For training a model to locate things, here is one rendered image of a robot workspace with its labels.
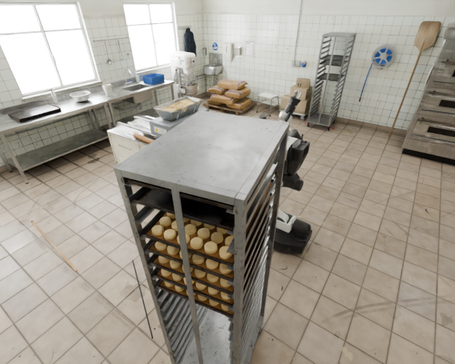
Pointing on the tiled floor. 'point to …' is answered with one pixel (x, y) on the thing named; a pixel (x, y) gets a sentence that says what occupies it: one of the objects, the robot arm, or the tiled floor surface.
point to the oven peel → (427, 32)
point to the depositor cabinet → (125, 147)
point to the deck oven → (445, 105)
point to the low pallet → (230, 107)
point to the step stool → (269, 100)
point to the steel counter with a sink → (0, 118)
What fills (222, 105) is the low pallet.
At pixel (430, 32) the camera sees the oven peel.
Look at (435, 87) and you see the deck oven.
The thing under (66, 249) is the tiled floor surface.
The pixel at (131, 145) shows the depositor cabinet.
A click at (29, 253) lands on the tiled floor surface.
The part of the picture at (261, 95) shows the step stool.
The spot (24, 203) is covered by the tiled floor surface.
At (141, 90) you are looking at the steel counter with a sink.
